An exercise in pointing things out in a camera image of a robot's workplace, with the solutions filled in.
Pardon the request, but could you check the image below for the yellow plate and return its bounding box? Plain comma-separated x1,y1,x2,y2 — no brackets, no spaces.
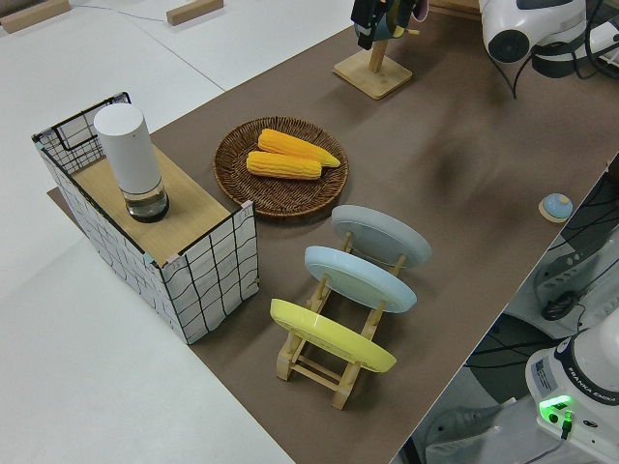
269,298,398,373

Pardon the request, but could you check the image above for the short wooden block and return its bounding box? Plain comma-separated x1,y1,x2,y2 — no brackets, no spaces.
165,0,225,26

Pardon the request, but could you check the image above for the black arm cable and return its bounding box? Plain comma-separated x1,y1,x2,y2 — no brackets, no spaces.
492,0,619,101

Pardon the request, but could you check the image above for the wire grid wooden shelf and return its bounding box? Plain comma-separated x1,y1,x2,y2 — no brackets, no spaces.
31,91,260,345

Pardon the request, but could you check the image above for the black base cable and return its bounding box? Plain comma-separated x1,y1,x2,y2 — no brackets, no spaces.
471,333,581,373

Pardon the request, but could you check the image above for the brown table mat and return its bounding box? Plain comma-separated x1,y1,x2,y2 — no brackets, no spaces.
46,0,619,464

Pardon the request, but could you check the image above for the light blue plate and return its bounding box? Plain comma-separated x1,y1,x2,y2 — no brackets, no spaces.
304,246,418,314

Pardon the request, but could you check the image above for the grey plate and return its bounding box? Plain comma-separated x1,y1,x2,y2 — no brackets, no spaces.
331,204,432,270

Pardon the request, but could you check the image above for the light wooden drawer cabinet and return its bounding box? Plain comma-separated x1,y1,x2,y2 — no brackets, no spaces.
427,0,485,21

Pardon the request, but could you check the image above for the yellow corn cob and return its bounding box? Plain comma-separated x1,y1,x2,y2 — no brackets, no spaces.
246,150,324,182
257,128,342,169

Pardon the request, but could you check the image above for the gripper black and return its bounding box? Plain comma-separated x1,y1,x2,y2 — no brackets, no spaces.
350,0,418,49

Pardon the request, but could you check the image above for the wooden plate rack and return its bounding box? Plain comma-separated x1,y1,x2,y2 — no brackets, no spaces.
275,230,407,411

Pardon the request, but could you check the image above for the small blue dome bell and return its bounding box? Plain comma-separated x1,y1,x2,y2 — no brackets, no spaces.
538,192,575,224

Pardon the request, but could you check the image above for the round brown wicker basket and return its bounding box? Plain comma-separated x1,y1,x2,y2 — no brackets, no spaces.
213,115,350,222

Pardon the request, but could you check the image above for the wooden drawer front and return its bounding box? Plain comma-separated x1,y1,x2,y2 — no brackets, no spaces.
434,0,485,15

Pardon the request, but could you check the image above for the wooden mug tree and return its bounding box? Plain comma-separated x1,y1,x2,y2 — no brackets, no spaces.
332,26,421,102

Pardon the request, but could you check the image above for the long wooden block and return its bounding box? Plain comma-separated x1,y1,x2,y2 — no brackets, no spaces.
0,0,71,34

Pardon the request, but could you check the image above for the black coiled cable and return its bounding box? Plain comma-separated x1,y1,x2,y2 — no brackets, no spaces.
541,292,579,321

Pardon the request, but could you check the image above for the white cylindrical bottle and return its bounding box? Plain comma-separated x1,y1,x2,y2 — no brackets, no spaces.
93,105,171,224

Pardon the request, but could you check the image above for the dark blue mug yellow inside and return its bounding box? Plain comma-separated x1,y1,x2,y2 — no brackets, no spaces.
355,0,410,43

